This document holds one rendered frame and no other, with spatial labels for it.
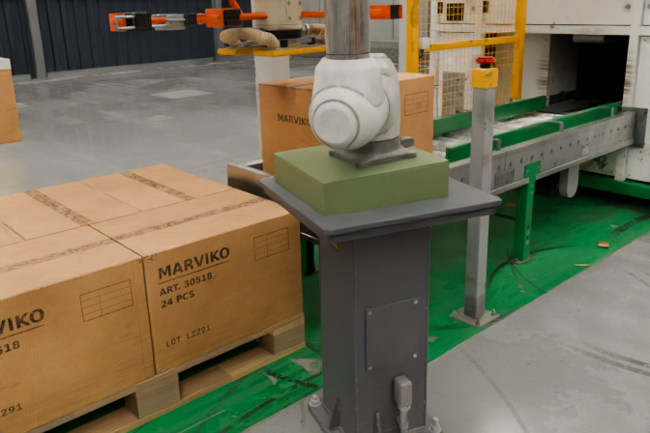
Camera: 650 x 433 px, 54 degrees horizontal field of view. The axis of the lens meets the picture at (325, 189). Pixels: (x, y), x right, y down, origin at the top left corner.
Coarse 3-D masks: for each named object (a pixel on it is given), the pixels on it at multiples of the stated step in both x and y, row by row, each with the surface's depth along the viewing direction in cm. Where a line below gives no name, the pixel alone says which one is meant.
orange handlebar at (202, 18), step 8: (200, 16) 198; (208, 16) 200; (216, 16) 202; (248, 16) 212; (256, 16) 215; (264, 16) 218; (304, 16) 223; (312, 16) 220; (320, 16) 218; (112, 24) 179; (120, 24) 179; (152, 24) 186
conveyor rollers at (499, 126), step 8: (528, 112) 400; (536, 112) 397; (496, 120) 377; (504, 120) 374; (512, 120) 379; (520, 120) 375; (528, 120) 372; (536, 120) 377; (544, 120) 374; (496, 128) 357; (504, 128) 354; (512, 128) 351; (440, 136) 334; (448, 136) 338; (456, 136) 335; (464, 136) 332; (432, 144) 324; (440, 144) 321; (448, 144) 318; (432, 152) 303; (440, 152) 300
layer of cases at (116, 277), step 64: (64, 192) 252; (128, 192) 250; (192, 192) 248; (0, 256) 188; (64, 256) 187; (128, 256) 186; (192, 256) 198; (256, 256) 215; (0, 320) 162; (64, 320) 173; (128, 320) 187; (192, 320) 202; (256, 320) 220; (0, 384) 165; (64, 384) 177; (128, 384) 191
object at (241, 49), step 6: (222, 48) 226; (228, 48) 225; (234, 48) 224; (240, 48) 224; (246, 48) 224; (252, 48) 226; (258, 48) 228; (222, 54) 226; (228, 54) 223; (234, 54) 221; (240, 54) 223
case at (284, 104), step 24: (408, 72) 268; (264, 96) 246; (288, 96) 235; (408, 96) 250; (432, 96) 261; (264, 120) 249; (288, 120) 238; (408, 120) 253; (432, 120) 264; (264, 144) 252; (288, 144) 242; (312, 144) 232; (264, 168) 256
